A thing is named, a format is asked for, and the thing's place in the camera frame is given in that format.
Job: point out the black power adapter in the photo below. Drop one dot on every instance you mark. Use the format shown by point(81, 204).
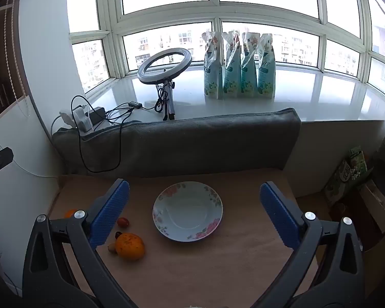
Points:
point(98, 114)

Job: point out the oval cherry tomato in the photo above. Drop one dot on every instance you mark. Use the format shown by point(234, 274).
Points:
point(123, 221)

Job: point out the large speckled orange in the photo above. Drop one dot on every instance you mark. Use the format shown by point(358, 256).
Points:
point(130, 247)

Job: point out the white window frame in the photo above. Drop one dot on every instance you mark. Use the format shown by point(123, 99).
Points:
point(214, 3)

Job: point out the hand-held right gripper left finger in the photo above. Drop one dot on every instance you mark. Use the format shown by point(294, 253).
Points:
point(110, 213)

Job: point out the small mandarin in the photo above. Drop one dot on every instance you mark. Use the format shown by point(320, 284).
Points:
point(70, 213)

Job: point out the grey cushion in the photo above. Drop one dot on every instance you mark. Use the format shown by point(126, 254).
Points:
point(186, 144)

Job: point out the white power strip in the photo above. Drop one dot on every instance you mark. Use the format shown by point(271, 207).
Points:
point(83, 122)

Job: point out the white windowsill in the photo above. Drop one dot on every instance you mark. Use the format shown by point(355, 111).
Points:
point(308, 98)

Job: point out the green packets on floor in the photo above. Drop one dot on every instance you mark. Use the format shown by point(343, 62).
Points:
point(338, 183)

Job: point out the brown cardboard box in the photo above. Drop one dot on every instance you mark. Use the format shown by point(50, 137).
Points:
point(372, 205)

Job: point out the green printed packet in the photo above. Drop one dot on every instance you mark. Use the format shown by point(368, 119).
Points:
point(358, 159)

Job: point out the wooden shelf unit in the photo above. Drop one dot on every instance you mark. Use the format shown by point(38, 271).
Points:
point(0, 54)

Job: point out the floral white plate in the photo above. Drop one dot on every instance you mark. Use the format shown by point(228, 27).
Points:
point(187, 211)

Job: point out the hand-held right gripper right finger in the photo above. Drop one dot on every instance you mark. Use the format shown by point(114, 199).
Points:
point(279, 213)

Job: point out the beige mat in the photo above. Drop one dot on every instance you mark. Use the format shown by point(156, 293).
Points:
point(195, 269)

